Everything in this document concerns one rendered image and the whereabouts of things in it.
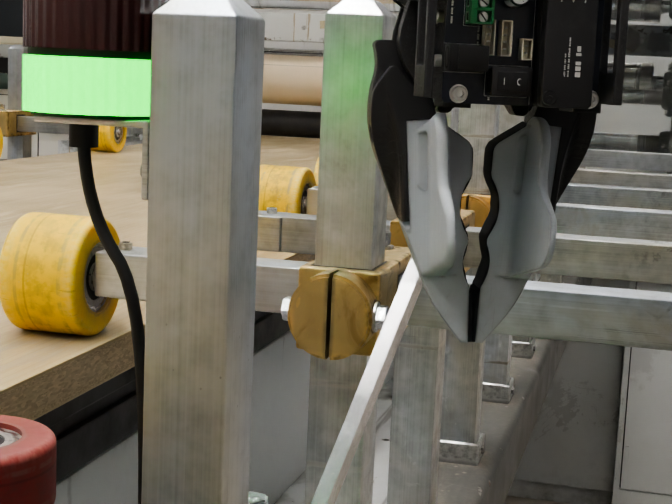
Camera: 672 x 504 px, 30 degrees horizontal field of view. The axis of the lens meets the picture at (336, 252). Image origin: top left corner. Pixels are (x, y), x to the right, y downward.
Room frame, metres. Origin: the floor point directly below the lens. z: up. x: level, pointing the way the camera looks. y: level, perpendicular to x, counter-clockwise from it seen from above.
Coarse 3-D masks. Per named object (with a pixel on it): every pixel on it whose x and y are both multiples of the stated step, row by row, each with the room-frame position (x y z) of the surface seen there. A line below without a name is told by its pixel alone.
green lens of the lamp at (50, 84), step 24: (24, 72) 0.50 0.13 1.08; (48, 72) 0.49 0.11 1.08; (72, 72) 0.48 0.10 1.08; (96, 72) 0.48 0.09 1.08; (120, 72) 0.49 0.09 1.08; (144, 72) 0.49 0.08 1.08; (24, 96) 0.50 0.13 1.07; (48, 96) 0.49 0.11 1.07; (72, 96) 0.48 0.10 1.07; (96, 96) 0.48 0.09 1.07; (120, 96) 0.49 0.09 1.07; (144, 96) 0.49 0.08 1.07
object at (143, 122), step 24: (48, 48) 0.49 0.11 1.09; (48, 120) 0.50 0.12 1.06; (72, 120) 0.50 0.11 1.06; (96, 120) 0.50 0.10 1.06; (120, 120) 0.49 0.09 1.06; (144, 120) 0.49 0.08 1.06; (72, 144) 0.51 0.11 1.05; (96, 144) 0.51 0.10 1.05; (144, 144) 0.49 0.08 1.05; (144, 168) 0.49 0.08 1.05; (96, 192) 0.51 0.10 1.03; (144, 192) 0.49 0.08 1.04; (96, 216) 0.51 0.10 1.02; (120, 264) 0.51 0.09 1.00; (144, 336) 0.50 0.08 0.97
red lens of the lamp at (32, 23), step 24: (24, 0) 0.50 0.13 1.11; (48, 0) 0.49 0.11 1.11; (72, 0) 0.48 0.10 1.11; (96, 0) 0.48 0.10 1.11; (120, 0) 0.49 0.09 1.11; (144, 0) 0.49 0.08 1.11; (168, 0) 0.51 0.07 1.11; (24, 24) 0.50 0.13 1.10; (48, 24) 0.49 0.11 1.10; (72, 24) 0.48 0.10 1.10; (96, 24) 0.48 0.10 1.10; (120, 24) 0.49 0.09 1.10; (144, 24) 0.49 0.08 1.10; (72, 48) 0.48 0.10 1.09; (96, 48) 0.48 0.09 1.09; (120, 48) 0.49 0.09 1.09; (144, 48) 0.49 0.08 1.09
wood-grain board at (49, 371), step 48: (288, 144) 2.92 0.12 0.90; (0, 192) 1.66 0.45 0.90; (48, 192) 1.69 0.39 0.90; (0, 240) 1.23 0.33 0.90; (144, 240) 1.28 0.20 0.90; (0, 336) 0.81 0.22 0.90; (48, 336) 0.82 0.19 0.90; (96, 336) 0.82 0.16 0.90; (0, 384) 0.69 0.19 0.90; (48, 384) 0.73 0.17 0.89; (96, 384) 0.80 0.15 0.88
